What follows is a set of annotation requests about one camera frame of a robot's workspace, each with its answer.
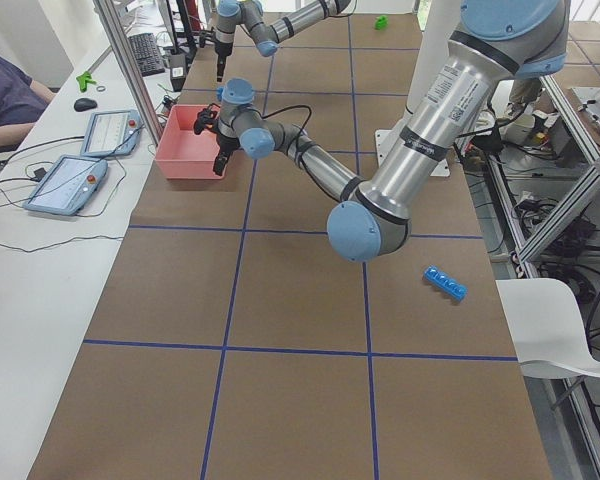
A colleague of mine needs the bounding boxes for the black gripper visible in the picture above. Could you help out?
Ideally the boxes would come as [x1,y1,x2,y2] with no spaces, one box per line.
[215,42,231,83]
[213,133,239,175]

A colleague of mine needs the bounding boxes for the pink plastic box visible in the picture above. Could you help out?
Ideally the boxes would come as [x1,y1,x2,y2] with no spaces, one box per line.
[155,105,224,180]

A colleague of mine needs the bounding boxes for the black keyboard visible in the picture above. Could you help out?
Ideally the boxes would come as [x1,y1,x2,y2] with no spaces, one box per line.
[127,33,165,76]

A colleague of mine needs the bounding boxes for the far teach pendant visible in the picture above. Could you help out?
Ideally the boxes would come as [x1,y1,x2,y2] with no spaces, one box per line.
[80,110,143,158]

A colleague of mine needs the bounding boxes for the teach pendant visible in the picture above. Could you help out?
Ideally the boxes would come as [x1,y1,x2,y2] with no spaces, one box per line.
[23,155,109,216]
[80,110,143,158]

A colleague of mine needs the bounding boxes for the green plastic tool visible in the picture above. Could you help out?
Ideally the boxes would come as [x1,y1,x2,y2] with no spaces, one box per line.
[76,71,98,93]

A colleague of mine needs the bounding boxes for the black computer mouse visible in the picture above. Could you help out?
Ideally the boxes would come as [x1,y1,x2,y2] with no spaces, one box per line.
[73,97,98,112]

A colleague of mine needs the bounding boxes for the near teach pendant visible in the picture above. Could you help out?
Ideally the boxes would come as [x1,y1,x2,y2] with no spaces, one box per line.
[23,155,109,216]

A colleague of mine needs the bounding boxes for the green block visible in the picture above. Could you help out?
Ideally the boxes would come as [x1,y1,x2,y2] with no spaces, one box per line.
[374,15,388,30]

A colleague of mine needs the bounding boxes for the seated person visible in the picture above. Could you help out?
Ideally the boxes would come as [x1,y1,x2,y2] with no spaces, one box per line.
[0,56,56,151]

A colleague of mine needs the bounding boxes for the long blue block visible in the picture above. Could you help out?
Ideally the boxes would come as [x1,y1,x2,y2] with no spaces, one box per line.
[423,265,468,301]

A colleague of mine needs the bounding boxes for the white chair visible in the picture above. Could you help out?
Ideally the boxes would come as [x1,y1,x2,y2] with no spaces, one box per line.
[496,278,600,379]

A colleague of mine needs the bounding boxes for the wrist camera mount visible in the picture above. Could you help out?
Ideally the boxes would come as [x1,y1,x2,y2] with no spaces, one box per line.
[193,103,220,135]
[198,28,216,48]

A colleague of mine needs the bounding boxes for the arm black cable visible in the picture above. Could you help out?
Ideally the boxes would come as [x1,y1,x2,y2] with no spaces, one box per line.
[262,103,315,151]

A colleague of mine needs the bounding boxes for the aluminium frame post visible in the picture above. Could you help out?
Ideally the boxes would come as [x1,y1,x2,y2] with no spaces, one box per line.
[93,0,163,147]

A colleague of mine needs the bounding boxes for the white camera pole stand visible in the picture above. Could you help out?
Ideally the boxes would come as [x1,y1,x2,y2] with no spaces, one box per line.
[374,0,461,179]

